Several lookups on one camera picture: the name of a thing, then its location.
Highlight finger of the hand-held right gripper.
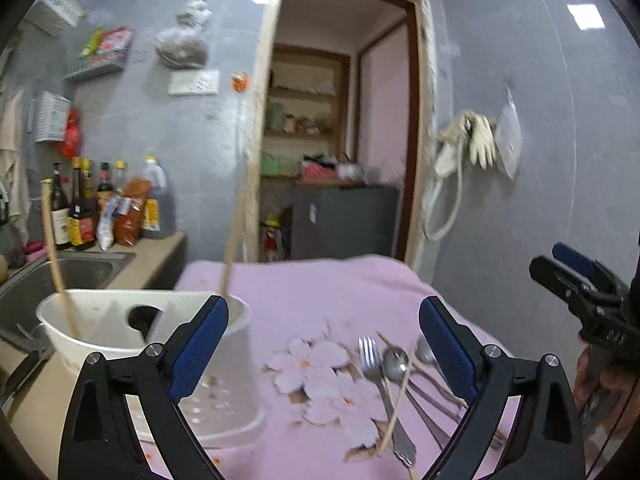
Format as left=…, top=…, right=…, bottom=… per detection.
left=552, top=242, right=628, bottom=293
left=529, top=255, right=603, bottom=318

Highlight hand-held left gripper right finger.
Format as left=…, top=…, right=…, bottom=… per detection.
left=419, top=296, right=586, bottom=480

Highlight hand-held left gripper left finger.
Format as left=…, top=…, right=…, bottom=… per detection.
left=57, top=295, right=231, bottom=480

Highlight white plastic utensil holder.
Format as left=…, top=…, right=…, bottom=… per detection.
left=36, top=287, right=266, bottom=448

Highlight person's right hand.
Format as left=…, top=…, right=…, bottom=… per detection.
left=572, top=350, right=640, bottom=441

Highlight silver metal spoon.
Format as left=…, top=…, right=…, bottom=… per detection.
left=382, top=347, right=452, bottom=451
left=416, top=337, right=506, bottom=448

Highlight silver metal fork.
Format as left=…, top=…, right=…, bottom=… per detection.
left=358, top=336, right=417, bottom=467

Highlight pink floral tablecloth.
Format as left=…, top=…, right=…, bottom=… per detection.
left=135, top=255, right=591, bottom=480

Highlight stainless steel sink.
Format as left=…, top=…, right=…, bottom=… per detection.
left=0, top=250, right=137, bottom=353

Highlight hanging clear plastic bag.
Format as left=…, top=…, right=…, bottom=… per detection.
left=494, top=85, right=524, bottom=180

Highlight red chili powder bag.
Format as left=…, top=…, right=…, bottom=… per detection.
left=114, top=178, right=152, bottom=247

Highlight white seasoning bag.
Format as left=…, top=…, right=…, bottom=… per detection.
left=96, top=196, right=132, bottom=252

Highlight white rubber gloves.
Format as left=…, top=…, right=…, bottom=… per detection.
left=437, top=109, right=497, bottom=169

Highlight grey cabinet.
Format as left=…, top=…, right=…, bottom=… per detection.
left=291, top=184, right=402, bottom=261

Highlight plastic cooking oil jug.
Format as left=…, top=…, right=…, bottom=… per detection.
left=141, top=156, right=177, bottom=239

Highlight soy sauce bottle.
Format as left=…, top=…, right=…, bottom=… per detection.
left=69, top=157, right=97, bottom=251

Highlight dark sauce bottle red cap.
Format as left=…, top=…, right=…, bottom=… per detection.
left=96, top=162, right=115, bottom=211

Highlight dark bottle with white label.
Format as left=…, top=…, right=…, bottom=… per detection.
left=49, top=162, right=72, bottom=251

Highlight red cloth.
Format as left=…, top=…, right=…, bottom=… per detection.
left=299, top=160, right=337, bottom=182

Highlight red plastic bag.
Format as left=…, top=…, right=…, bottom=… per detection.
left=61, top=109, right=82, bottom=161

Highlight wooden shelf cabinet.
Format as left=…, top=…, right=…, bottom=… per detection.
left=261, top=44, right=352, bottom=182

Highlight beige dish cloth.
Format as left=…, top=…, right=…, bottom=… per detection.
left=0, top=87, right=32, bottom=233

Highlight hanging clear bag of spices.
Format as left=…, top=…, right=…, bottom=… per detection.
left=154, top=0, right=210, bottom=68

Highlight red seasoning packets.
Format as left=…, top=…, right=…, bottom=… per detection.
left=95, top=27, right=133, bottom=66

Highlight green seasoning packet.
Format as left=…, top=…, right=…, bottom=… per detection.
left=77, top=30, right=103, bottom=58

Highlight white cable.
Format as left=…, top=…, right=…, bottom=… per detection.
left=421, top=144, right=464, bottom=241

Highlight wooden door frame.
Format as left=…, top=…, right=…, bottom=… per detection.
left=245, top=0, right=434, bottom=265

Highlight black knife handle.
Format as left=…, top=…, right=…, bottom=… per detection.
left=0, top=347, right=56, bottom=411

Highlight white wall switch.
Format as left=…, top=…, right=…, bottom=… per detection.
left=168, top=72, right=197, bottom=97

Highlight white wall socket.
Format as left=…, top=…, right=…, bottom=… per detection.
left=196, top=71, right=221, bottom=96

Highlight white perforated wall basket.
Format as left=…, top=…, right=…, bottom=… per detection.
left=31, top=91, right=72, bottom=144

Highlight grey wall shelf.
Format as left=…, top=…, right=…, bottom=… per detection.
left=64, top=57, right=126, bottom=83

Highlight tall white slotted wall basket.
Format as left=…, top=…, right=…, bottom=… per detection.
left=24, top=0, right=87, bottom=37

